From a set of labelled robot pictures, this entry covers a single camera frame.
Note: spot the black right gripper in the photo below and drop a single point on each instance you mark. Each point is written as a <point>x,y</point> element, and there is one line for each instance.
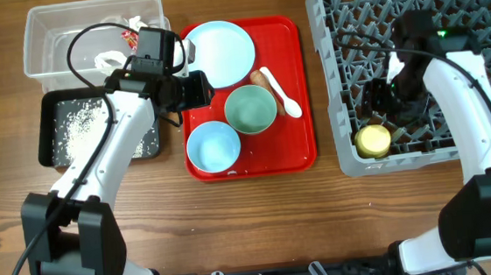
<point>372,99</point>

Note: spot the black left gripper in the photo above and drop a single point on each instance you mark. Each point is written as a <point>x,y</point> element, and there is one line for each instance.
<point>201,95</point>

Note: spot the red snack wrapper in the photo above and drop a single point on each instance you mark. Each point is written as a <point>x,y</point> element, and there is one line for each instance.
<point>131,38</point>

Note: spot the yellow cup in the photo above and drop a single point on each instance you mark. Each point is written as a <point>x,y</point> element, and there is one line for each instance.
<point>372,141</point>

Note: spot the white tissue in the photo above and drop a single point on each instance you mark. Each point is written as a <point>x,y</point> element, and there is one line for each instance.
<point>136,23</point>

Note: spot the pale green bowl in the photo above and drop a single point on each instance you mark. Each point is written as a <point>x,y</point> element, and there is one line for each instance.
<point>250,109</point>

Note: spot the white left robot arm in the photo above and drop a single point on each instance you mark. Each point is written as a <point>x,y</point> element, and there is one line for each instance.
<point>72,229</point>

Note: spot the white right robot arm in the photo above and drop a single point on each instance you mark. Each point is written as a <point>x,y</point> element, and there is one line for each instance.
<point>447,65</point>

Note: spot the grey-blue dishwasher rack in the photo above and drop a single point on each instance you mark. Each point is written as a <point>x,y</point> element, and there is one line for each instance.
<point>418,142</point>

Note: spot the light blue plate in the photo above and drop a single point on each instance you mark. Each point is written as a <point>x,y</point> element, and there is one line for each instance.
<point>223,51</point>

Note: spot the white plastic spoon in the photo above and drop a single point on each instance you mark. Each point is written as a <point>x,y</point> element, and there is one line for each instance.
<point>291,107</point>

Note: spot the clear plastic bin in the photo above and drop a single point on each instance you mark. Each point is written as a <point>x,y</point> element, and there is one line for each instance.
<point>50,29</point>

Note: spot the white rice pile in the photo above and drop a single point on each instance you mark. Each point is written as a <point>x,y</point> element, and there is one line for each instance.
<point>77,123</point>

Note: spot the light blue bowl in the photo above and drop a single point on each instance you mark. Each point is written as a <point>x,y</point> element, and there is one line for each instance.
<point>213,147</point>

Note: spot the black tray bin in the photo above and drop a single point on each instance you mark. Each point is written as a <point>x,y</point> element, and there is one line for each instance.
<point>49,101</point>

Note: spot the orange carrot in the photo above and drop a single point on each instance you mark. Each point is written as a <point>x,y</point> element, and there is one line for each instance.
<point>259,79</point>

